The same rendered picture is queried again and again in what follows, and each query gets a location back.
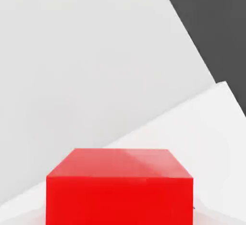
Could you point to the white grey gripper right finger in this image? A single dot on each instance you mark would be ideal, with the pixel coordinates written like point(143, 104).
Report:
point(199, 220)

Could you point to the white grey gripper left finger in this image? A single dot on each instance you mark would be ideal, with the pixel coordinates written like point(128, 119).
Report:
point(39, 220)

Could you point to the small red cube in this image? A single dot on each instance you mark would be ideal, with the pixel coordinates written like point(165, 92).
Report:
point(119, 194)

